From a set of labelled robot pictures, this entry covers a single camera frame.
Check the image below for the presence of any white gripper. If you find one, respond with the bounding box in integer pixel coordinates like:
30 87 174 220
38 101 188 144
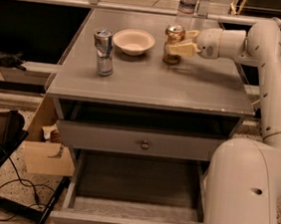
165 28 223 60

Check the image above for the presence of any orange soda can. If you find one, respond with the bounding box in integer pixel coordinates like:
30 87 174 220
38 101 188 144
162 23 185 65

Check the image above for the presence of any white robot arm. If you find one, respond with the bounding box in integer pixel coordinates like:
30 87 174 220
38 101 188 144
165 18 281 224

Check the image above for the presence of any grey drawer cabinet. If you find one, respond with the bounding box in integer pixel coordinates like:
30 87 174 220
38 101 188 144
30 2 265 224

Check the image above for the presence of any silver blue energy drink can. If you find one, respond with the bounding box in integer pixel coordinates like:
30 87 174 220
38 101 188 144
94 28 114 77

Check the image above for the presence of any grey top drawer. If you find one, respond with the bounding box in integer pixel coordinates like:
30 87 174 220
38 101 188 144
57 119 224 161

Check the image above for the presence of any grey open middle drawer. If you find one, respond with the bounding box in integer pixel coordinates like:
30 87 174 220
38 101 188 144
51 150 205 224

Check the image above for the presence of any clear plastic water bottle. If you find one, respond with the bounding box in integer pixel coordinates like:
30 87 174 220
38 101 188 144
175 0 198 29

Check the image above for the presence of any white paper bowl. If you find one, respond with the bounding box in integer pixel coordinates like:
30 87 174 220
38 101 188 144
113 29 155 57

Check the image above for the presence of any cardboard box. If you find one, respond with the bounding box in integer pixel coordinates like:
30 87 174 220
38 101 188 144
20 93 83 179

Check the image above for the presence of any dark cloth on rail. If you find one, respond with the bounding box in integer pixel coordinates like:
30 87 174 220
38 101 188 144
0 51 26 71

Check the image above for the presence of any black floor cable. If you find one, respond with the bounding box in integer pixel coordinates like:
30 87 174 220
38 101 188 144
0 155 59 224

